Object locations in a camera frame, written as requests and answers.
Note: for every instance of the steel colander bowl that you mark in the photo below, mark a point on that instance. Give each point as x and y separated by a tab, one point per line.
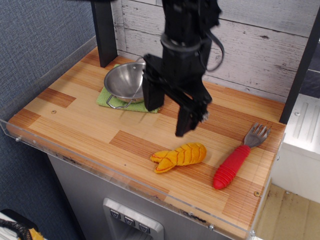
125	83

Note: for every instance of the silver dispenser panel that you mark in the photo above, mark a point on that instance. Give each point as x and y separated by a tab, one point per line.
127	224

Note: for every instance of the clear acrylic guard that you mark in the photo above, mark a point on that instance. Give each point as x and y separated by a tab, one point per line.
65	120

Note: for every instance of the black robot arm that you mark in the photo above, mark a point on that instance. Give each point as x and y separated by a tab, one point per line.
186	42

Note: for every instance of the white aluminium frame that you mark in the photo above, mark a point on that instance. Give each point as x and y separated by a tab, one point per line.
297	165

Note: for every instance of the orange plush fish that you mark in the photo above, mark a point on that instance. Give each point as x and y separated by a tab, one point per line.
184	155

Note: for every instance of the yellow object bottom left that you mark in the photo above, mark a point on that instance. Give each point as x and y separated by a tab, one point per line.
35	235

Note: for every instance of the black right post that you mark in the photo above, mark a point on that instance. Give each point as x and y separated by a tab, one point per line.
303	67

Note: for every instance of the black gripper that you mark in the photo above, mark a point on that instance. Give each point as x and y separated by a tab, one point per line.
178	74

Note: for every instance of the red handled fork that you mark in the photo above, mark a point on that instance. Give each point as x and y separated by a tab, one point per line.
228	170

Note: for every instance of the black left post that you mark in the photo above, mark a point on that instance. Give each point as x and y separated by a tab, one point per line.
104	31

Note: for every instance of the black post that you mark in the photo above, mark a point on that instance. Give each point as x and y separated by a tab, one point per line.
303	67
104	31

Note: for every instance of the green cloth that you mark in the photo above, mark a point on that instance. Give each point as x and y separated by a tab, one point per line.
104	95

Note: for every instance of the grey toy fridge cabinet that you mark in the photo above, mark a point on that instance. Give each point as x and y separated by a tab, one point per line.
86	191

